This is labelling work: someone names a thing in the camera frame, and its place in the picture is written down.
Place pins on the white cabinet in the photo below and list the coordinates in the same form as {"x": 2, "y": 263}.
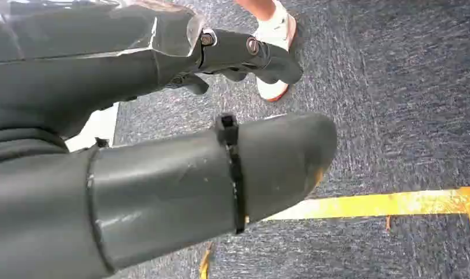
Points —
{"x": 98, "y": 127}

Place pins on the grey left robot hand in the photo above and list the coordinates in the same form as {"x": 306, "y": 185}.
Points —
{"x": 150, "y": 185}

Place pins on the white shoe with orange sole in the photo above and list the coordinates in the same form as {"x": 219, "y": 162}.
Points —
{"x": 275, "y": 29}

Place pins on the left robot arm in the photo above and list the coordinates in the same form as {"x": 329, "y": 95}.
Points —
{"x": 19, "y": 146}

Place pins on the yellow floor tape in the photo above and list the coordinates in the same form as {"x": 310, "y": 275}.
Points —
{"x": 205, "y": 263}
{"x": 392, "y": 202}

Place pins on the person seated at desk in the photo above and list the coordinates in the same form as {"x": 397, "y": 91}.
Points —
{"x": 258, "y": 7}

